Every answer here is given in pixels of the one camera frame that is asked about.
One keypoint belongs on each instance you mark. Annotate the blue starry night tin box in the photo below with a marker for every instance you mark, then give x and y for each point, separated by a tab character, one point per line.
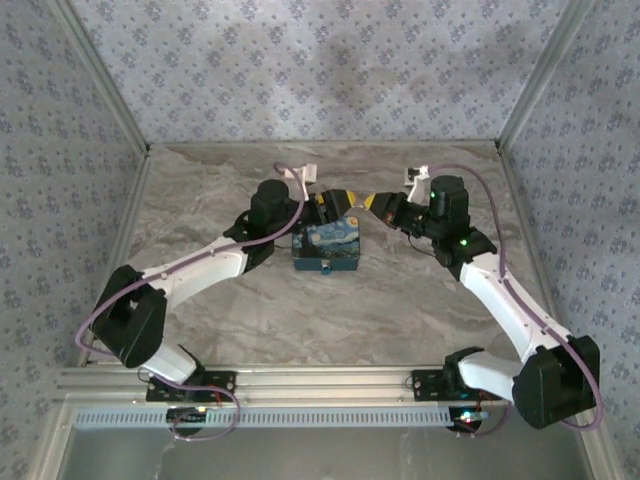
327	240

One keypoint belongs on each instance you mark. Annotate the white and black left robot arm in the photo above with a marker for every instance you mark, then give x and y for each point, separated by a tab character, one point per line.
200	265

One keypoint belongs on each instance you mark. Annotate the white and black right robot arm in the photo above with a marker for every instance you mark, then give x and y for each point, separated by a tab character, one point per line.
505	300

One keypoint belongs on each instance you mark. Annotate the small blue padlock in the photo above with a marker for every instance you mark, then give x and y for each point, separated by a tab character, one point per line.
325	269

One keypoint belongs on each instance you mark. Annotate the right controller board with lights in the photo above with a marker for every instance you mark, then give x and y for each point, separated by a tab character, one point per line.
470	416

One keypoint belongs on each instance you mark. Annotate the left controller board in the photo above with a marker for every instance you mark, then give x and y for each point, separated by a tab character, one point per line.
187	414

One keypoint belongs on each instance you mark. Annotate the grey metal panel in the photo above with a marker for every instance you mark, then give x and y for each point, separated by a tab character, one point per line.
300	455

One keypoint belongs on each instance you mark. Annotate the white right camera mount bracket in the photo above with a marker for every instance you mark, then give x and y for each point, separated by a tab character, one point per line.
416	192

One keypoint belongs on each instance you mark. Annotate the aluminium table edge rail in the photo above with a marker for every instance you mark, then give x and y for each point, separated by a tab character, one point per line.
530	230

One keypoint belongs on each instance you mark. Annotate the aluminium front rail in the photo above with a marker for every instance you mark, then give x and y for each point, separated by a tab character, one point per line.
320	382

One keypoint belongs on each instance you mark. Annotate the aluminium frame post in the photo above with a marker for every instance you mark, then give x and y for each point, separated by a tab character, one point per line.
545	75
105	80

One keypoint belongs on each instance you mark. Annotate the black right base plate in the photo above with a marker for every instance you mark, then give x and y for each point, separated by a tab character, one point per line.
427	385

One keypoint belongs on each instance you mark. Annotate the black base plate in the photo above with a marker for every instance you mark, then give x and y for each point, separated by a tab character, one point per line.
427	385
220	380

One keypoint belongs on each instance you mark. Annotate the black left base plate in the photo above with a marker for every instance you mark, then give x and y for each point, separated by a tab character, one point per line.
220	380

